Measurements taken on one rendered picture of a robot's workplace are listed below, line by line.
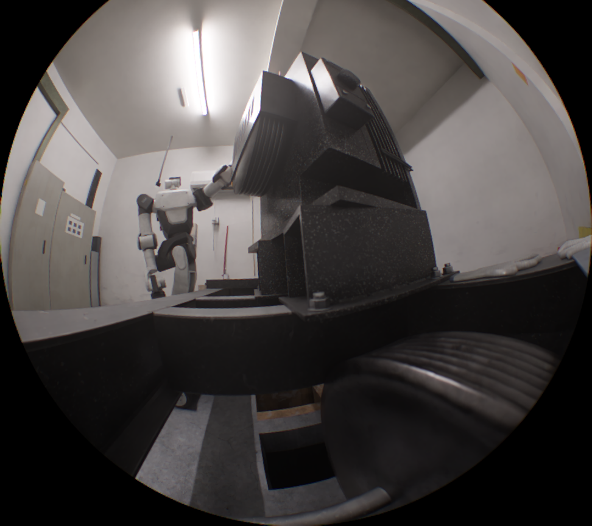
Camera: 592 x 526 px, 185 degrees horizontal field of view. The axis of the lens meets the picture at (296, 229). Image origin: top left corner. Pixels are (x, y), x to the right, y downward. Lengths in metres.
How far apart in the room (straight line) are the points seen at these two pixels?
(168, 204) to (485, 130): 3.15
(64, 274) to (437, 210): 5.05
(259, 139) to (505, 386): 0.67
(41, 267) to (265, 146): 2.75
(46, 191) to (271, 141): 2.74
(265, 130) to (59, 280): 2.89
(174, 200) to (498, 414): 1.33
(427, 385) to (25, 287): 2.83
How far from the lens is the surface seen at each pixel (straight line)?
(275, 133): 0.60
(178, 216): 1.19
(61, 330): 0.29
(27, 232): 2.74
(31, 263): 2.77
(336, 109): 0.51
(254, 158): 0.58
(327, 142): 0.44
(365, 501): 0.41
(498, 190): 2.51
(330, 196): 0.39
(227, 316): 0.39
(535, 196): 2.44
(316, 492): 0.79
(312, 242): 0.35
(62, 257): 3.01
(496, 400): 0.18
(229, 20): 2.22
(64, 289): 3.04
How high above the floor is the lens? 0.73
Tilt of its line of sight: 14 degrees up
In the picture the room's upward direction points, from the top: 5 degrees counter-clockwise
